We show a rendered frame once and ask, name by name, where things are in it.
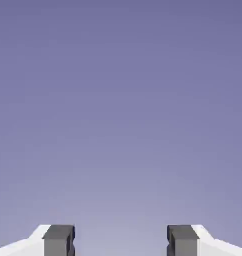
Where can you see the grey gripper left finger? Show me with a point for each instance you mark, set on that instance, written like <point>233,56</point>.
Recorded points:
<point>54,242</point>

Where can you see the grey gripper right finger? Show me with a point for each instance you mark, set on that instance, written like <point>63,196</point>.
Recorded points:
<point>184,242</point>

